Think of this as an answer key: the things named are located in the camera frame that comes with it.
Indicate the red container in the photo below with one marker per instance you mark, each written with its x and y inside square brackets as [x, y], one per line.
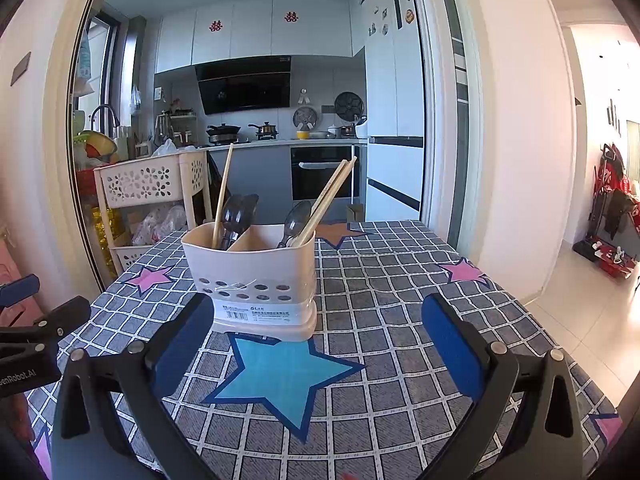
[86, 182]

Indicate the dark cooking pot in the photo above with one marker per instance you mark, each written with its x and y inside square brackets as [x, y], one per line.
[263, 131]

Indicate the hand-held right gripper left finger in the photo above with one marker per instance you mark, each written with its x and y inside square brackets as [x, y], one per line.
[182, 345]

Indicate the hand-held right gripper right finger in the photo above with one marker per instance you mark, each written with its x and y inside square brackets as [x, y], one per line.
[452, 345]

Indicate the white refrigerator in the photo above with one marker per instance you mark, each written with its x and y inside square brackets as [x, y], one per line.
[395, 110]

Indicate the white plastic bag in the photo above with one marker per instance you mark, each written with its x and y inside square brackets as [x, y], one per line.
[164, 149]

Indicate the blue patterned bamboo chopstick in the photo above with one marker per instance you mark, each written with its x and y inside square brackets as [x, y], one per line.
[327, 199]

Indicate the black range hood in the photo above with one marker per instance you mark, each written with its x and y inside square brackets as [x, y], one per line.
[245, 85]

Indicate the grey kitchen counter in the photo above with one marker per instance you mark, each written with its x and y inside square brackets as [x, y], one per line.
[265, 170]

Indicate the black built-in oven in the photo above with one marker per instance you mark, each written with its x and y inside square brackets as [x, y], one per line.
[322, 175]

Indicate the grey checked star tablecloth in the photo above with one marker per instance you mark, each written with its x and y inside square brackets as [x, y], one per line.
[380, 285]

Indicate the dark wall decoration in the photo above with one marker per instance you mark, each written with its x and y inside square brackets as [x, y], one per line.
[613, 115]

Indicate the cluster of fridge magnets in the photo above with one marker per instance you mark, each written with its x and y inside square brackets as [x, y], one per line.
[395, 7]

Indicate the white rice cooker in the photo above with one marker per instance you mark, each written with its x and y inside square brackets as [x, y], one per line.
[361, 127]

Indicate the white wall cabinets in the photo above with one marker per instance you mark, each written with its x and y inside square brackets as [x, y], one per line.
[250, 35]

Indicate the grey wall plate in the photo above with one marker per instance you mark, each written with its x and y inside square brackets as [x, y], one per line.
[21, 68]

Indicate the round metal steamer rack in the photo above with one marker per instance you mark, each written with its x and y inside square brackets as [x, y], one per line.
[305, 118]

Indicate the small cardboard box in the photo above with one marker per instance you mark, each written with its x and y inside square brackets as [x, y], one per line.
[355, 213]

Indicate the red and black hanging clothes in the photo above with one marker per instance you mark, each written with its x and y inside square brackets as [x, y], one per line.
[612, 200]

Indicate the black wok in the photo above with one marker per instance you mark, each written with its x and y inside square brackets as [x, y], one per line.
[223, 132]

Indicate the black round wall rack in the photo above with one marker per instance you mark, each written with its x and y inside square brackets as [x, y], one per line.
[348, 105]

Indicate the yellow basin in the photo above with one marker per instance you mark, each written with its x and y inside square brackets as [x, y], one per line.
[97, 144]

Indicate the gold foil bundle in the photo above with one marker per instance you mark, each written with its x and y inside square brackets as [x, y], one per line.
[107, 237]

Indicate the kitchen faucet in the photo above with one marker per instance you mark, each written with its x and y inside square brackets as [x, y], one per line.
[102, 110]

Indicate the beige plastic storage trolley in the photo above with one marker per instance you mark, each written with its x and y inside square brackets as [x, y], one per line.
[145, 177]

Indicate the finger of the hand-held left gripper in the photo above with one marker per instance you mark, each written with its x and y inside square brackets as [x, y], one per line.
[65, 317]
[17, 287]

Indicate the red paper-cut sticker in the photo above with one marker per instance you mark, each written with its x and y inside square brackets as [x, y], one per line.
[215, 27]
[289, 16]

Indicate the clear plastic bag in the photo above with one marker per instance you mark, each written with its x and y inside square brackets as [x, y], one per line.
[160, 225]

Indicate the white plastic utensil holder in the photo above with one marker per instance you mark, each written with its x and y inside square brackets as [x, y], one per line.
[250, 270]

